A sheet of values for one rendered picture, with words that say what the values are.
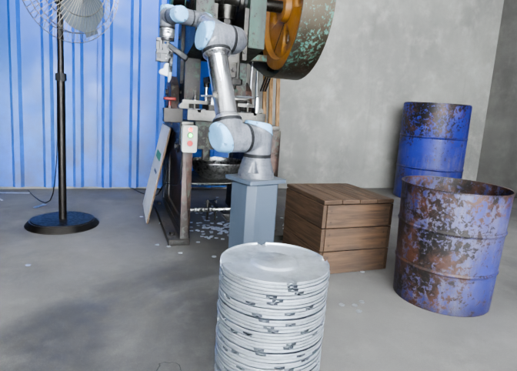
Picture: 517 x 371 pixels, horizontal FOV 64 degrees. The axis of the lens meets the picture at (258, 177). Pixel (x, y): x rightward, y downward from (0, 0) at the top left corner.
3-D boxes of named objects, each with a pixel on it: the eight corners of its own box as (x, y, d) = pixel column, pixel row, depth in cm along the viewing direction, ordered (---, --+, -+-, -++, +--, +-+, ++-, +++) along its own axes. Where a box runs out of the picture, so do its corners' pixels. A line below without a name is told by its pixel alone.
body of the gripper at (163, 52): (155, 62, 208) (155, 38, 206) (172, 64, 210) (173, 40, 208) (156, 61, 200) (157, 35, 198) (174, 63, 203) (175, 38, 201)
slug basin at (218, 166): (253, 182, 239) (255, 165, 237) (195, 182, 227) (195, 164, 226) (237, 172, 270) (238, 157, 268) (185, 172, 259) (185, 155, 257)
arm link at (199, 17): (262, 33, 172) (208, 8, 205) (241, 29, 166) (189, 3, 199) (255, 61, 177) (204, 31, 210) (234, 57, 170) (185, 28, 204)
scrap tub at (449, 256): (520, 313, 163) (542, 195, 155) (435, 325, 149) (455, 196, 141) (441, 272, 202) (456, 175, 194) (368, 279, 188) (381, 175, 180)
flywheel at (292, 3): (357, -1, 203) (321, -82, 238) (320, -8, 196) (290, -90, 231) (302, 97, 261) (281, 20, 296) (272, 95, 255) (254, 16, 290)
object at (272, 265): (306, 243, 127) (306, 241, 127) (348, 283, 100) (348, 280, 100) (213, 245, 120) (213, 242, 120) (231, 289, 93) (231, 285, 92)
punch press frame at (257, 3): (263, 211, 235) (281, -41, 213) (188, 212, 221) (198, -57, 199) (228, 184, 308) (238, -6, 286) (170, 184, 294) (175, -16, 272)
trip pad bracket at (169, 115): (181, 145, 212) (183, 106, 209) (162, 144, 209) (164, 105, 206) (180, 144, 218) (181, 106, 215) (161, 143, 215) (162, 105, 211)
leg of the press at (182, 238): (190, 245, 217) (197, 69, 202) (168, 246, 213) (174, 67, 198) (168, 203, 303) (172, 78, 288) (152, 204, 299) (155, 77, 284)
